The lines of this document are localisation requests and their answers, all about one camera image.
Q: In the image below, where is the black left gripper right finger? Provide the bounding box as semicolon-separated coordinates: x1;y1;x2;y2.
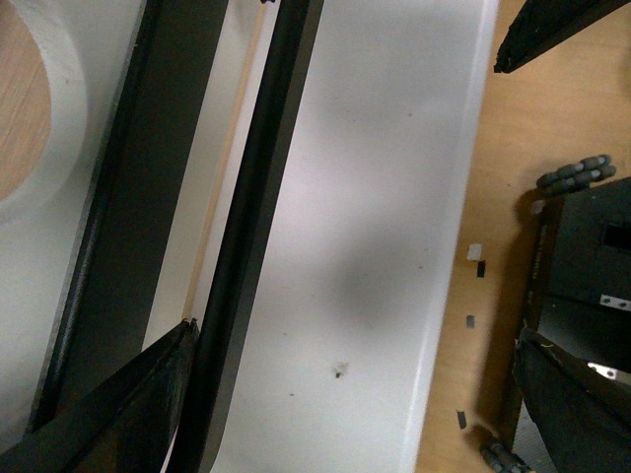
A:
493;0;630;74

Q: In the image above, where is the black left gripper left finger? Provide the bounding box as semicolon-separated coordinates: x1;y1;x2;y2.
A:
1;320;199;472

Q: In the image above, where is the white drawer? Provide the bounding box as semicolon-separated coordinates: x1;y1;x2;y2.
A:
0;0;277;449

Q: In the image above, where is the black drawer handle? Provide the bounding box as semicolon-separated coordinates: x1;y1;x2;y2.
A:
26;1;322;472

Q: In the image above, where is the wooden drawer cabinet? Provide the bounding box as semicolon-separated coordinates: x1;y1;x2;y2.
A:
0;0;270;319

